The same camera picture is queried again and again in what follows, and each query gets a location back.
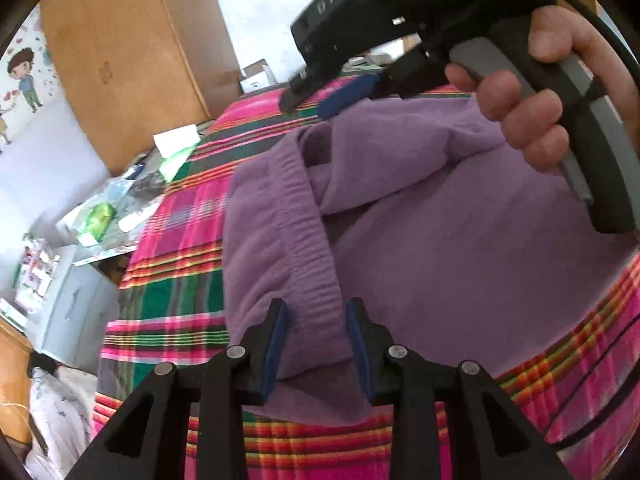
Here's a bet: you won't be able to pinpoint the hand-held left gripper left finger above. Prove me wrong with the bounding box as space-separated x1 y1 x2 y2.
65 298 290 480

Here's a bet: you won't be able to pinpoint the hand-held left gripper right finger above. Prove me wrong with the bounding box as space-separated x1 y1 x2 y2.
345 296 576 480

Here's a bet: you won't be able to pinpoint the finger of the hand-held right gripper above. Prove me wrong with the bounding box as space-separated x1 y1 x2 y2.
318 50 446 120
278 57 351 113

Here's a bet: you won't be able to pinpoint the purple fleece pants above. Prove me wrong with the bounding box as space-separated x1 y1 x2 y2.
221 95 640 423

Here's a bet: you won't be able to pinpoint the person's right hand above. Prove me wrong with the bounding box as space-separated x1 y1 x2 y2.
445 6 640 175

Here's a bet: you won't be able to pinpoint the small white cardboard box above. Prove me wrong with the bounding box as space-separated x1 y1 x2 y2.
240 60 279 94

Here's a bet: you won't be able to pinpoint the white paper carton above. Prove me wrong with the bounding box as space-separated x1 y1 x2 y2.
152 125 199 156

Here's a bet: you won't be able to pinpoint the green tissue pack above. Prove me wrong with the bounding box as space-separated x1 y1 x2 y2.
75 199 122 241
160 144 197 182

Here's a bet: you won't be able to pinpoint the wooden wardrobe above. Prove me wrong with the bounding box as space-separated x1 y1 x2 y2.
39 0 243 176

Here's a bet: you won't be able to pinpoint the grey nightstand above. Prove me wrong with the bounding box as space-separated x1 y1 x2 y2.
25 245 122 372

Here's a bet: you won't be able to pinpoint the patterned side table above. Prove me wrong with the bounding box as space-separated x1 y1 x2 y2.
55 160 167 267

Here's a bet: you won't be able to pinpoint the floral quilt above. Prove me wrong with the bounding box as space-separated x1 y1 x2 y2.
25 360 101 480

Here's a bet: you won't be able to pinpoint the cluster of small cosmetic boxes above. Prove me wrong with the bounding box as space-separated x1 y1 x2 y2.
12 232 62 307

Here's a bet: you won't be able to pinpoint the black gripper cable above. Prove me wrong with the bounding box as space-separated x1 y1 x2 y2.
540 0 640 453

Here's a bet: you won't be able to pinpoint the cartoon couple wall sticker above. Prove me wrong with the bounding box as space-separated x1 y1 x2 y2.
0 20 62 156

